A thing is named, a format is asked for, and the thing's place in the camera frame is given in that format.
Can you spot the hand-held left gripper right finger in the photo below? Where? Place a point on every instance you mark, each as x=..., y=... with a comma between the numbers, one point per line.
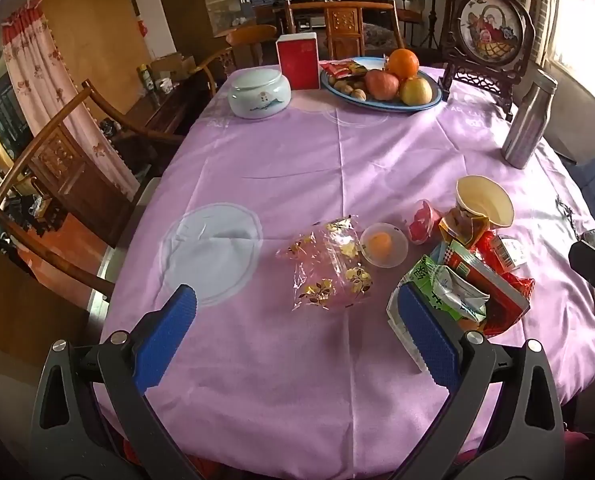
x=427, y=335

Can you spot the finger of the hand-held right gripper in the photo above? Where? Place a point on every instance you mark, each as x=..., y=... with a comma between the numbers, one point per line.
x=592, y=270

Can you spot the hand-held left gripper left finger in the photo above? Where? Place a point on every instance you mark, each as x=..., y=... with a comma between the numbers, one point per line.
x=170, y=340

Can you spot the crushed green white carton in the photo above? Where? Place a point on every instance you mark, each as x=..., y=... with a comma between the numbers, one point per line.
x=442, y=285

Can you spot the red ribbon bow packet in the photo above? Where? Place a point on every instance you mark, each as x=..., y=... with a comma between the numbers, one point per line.
x=523, y=284

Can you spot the colourful drink carton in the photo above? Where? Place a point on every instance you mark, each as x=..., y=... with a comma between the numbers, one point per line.
x=502, y=305

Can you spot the clear cup with orange jelly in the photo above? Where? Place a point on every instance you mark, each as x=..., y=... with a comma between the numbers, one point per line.
x=382, y=245

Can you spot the red jelly cup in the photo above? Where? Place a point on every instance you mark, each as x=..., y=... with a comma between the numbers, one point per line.
x=422, y=222

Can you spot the clear gold floral plastic bag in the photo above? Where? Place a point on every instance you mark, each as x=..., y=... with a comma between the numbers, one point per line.
x=327, y=265

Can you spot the printed paper cup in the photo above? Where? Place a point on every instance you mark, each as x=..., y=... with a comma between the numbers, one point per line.
x=482, y=200

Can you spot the stainless steel bottle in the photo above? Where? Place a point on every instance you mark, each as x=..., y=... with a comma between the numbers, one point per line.
x=527, y=125

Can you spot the purple tablecloth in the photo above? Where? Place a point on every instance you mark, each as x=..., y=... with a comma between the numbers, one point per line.
x=302, y=170

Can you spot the carved wooden armchair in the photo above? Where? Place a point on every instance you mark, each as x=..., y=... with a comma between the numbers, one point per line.
x=345, y=25
x=67, y=160
x=250, y=40

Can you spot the dark wooden side table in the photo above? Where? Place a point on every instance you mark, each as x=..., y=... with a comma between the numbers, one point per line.
x=172, y=110

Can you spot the blue fruit plate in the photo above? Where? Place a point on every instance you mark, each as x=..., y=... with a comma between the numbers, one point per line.
x=387, y=106

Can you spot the yellow apple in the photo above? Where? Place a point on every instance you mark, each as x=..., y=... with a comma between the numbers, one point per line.
x=416, y=91

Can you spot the walnut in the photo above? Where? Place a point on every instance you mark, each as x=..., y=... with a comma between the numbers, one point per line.
x=359, y=95
x=345, y=89

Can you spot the red apple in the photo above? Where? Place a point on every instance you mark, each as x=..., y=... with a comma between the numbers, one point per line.
x=381, y=85

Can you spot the white ceramic lidded jar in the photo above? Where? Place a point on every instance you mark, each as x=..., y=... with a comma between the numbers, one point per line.
x=257, y=95

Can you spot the green bottle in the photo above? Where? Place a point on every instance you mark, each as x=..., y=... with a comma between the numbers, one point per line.
x=145, y=80

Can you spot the orange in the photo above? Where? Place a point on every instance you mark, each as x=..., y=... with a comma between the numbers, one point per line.
x=403, y=62

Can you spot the cardboard box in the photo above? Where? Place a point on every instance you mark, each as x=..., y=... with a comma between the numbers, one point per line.
x=172, y=65

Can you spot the red snack packet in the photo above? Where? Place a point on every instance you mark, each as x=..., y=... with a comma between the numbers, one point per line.
x=340, y=67

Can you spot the pink floral curtain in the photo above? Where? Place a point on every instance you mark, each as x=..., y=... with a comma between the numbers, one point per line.
x=42, y=70

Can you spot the red and white box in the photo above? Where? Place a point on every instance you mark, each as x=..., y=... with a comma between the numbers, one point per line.
x=297, y=65

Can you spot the orange wooden cabinet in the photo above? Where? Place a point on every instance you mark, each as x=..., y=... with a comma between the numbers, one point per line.
x=92, y=25

